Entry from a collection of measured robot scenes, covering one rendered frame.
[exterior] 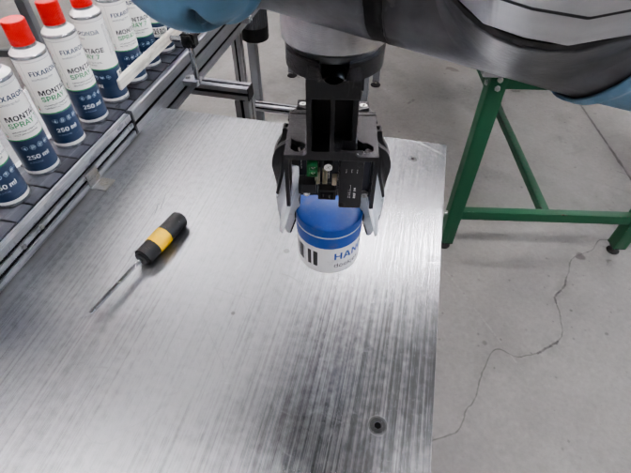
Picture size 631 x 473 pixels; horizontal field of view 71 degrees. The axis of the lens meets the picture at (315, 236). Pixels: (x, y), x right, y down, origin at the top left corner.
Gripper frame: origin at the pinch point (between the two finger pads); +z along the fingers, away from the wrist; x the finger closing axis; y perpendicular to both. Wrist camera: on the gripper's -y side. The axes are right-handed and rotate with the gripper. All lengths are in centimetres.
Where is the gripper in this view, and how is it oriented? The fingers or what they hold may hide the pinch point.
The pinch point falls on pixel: (329, 220)
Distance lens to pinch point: 47.2
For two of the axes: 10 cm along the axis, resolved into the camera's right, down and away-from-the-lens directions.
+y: -0.5, 7.3, -6.8
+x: 10.0, 0.3, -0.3
